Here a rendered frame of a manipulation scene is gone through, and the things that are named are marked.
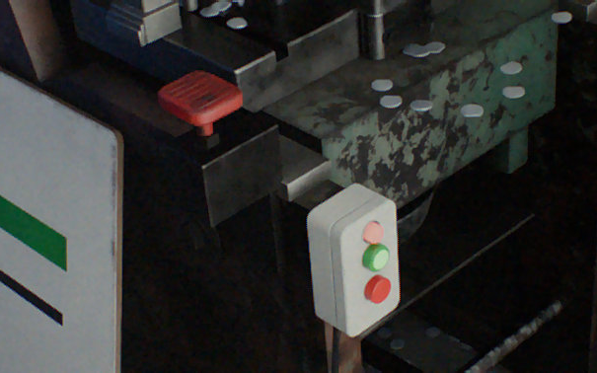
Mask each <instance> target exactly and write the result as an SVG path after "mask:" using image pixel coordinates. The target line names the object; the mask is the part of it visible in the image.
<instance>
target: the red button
mask: <svg viewBox="0 0 597 373"><path fill-rule="evenodd" d="M390 289H392V285H391V282H390V280H389V279H388V278H386V277H385V276H383V275H381V274H377V275H374V276H373V277H372V278H371V279H370V280H369V281H368V283H367V285H366V287H365V296H366V299H367V300H368V301H370V302H372V303H374V304H380V303H382V302H384V301H385V300H386V298H387V296H388V294H389V292H390Z"/></svg>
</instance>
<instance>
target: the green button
mask: <svg viewBox="0 0 597 373"><path fill-rule="evenodd" d="M381 251H386V252H387V253H388V258H389V249H388V248H387V247H386V246H385V245H383V244H381V243H379V242H378V243H376V244H371V245H370V246H369V247H368V248H367V249H366V251H365V253H364V255H363V265H364V266H365V267H366V268H367V269H369V270H371V271H373V272H378V271H380V270H381V269H383V268H384V267H385V265H386V264H387V261H388V259H387V261H386V262H385V265H384V266H383V267H382V268H380V269H377V268H375V267H374V260H375V257H376V256H377V254H378V253H379V252H381Z"/></svg>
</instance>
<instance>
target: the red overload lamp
mask: <svg viewBox="0 0 597 373"><path fill-rule="evenodd" d="M382 236H383V229H382V226H381V225H380V222H379V221H377V220H375V219H373V220H370V221H369V222H368V223H367V224H366V225H365V227H364V230H363V232H362V240H363V242H364V243H366V244H371V243H373V244H376V243H378V242H379V241H380V240H381V238H382Z"/></svg>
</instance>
